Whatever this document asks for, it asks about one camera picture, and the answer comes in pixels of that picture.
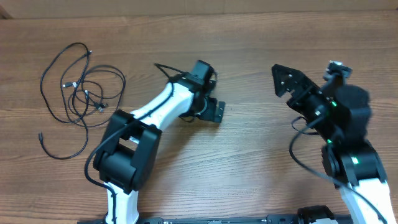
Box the thin black USB cable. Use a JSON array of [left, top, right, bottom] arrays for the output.
[[58, 49, 93, 125]]

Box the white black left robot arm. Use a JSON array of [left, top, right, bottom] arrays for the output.
[[86, 72, 225, 223]]

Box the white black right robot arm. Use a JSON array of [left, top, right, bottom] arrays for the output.
[[271, 61, 396, 223]]

